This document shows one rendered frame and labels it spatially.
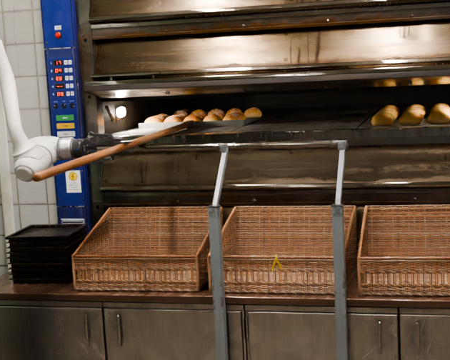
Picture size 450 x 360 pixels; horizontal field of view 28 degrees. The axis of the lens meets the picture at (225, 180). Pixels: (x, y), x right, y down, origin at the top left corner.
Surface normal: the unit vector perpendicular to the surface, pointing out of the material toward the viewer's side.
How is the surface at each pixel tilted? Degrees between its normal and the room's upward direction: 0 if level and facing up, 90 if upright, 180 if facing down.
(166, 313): 91
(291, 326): 90
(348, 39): 70
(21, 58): 90
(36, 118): 90
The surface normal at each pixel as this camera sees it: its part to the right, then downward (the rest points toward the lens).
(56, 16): -0.25, 0.14
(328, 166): -0.26, -0.20
